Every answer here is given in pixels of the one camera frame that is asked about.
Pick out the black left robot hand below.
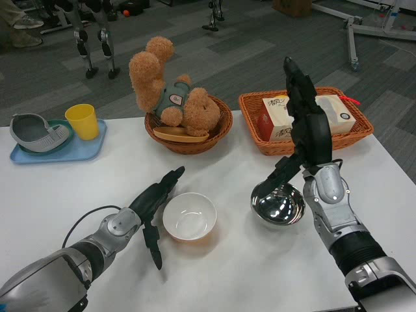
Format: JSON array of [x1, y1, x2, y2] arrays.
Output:
[[129, 166, 186, 270]]

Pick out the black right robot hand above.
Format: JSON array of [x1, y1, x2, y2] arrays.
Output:
[[265, 56, 334, 196]]

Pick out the white ceramic bowl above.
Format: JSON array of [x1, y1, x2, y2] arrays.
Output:
[[162, 192, 218, 242]]

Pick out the shiny steel bowl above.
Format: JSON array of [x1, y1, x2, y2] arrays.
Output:
[[250, 181, 306, 228]]

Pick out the tissue box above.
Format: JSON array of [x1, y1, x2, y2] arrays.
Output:
[[256, 94, 356, 142]]

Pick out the round wicker basket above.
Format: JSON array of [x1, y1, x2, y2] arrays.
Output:
[[144, 94, 234, 155]]

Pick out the orange plastic plate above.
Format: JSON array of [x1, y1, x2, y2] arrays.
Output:
[[152, 126, 209, 143]]

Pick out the rectangular orange wicker basket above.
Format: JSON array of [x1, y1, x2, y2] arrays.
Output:
[[239, 86, 374, 156]]

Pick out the light blue plastic tray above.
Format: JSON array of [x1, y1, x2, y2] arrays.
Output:
[[9, 118, 108, 164]]

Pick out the brown teddy bear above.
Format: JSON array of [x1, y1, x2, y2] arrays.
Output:
[[128, 36, 219, 137]]

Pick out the yellow plastic cup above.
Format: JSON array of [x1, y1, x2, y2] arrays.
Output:
[[64, 103, 100, 141]]

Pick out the white metal gantry stand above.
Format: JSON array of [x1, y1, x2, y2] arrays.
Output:
[[311, 0, 416, 72]]

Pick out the open cardboard box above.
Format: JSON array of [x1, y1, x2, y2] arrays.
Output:
[[272, 0, 313, 18]]

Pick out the hanging black silver humanoid robot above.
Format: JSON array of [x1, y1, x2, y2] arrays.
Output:
[[201, 0, 226, 33]]

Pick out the silver standing humanoid robot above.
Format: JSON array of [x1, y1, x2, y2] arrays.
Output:
[[53, 0, 121, 80]]

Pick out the black floor case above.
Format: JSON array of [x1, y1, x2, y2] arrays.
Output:
[[118, 0, 151, 10]]

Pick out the seated person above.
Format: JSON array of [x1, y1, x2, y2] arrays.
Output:
[[0, 0, 45, 49]]

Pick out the red string tag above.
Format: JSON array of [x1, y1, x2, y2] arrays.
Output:
[[337, 94, 361, 106]]

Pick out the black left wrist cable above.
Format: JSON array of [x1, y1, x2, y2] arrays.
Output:
[[61, 204, 122, 248]]

